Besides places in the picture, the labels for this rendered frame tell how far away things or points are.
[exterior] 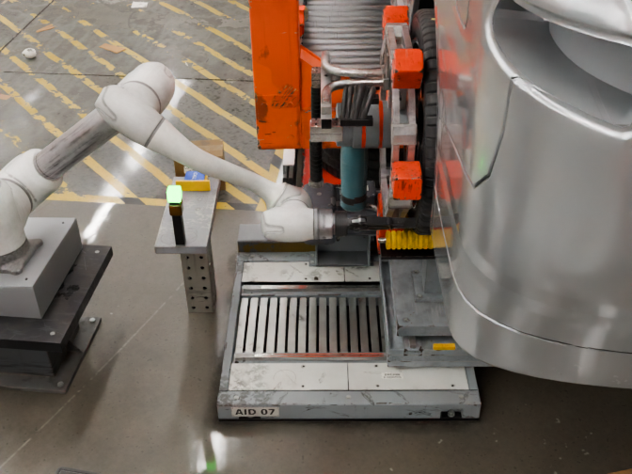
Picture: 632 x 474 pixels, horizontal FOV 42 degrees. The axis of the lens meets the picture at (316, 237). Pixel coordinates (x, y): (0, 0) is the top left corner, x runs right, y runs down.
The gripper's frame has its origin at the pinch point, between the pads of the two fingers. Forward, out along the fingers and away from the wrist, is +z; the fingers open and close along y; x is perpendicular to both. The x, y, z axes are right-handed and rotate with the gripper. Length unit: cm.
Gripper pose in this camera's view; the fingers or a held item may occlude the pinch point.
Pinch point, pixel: (403, 223)
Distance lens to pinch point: 238.9
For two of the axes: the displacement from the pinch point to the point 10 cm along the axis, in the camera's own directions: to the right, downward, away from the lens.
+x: -0.1, -9.9, 1.6
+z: 10.0, -0.1, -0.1
